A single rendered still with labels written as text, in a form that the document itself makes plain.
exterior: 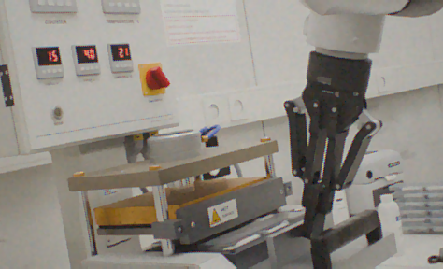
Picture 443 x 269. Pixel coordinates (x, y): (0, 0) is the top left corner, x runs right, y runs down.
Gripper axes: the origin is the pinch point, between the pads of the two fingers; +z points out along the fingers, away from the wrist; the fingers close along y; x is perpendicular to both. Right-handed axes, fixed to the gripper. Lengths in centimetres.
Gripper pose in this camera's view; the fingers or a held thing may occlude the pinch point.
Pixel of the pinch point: (315, 210)
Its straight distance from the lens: 88.0
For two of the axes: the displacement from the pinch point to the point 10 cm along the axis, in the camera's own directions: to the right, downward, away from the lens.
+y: 7.7, 2.5, -5.8
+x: 6.3, -1.4, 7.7
